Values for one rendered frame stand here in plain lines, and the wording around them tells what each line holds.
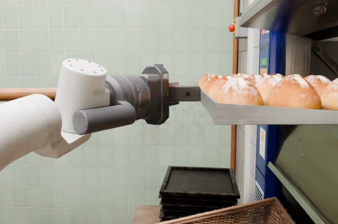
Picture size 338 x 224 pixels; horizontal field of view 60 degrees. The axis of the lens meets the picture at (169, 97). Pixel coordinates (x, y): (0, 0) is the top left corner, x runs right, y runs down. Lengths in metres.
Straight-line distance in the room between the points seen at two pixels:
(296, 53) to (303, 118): 0.63
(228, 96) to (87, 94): 0.20
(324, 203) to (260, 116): 0.40
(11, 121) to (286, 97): 0.33
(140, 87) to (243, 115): 0.21
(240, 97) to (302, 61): 0.65
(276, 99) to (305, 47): 0.61
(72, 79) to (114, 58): 1.49
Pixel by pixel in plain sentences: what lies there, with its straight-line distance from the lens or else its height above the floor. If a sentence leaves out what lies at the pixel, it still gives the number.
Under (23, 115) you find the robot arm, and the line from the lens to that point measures 0.36.
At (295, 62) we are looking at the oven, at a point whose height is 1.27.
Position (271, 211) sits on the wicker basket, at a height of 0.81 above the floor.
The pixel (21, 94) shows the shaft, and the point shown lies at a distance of 0.71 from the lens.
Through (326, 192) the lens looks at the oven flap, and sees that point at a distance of 0.75.
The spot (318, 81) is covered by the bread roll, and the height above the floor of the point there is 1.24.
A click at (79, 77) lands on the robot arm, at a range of 0.42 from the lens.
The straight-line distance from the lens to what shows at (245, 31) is 1.54.
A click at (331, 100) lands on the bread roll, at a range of 0.47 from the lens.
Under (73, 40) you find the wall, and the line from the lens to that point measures 2.00.
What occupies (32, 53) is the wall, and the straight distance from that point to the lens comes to 2.11.
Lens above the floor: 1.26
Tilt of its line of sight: 6 degrees down
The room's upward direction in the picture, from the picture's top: straight up
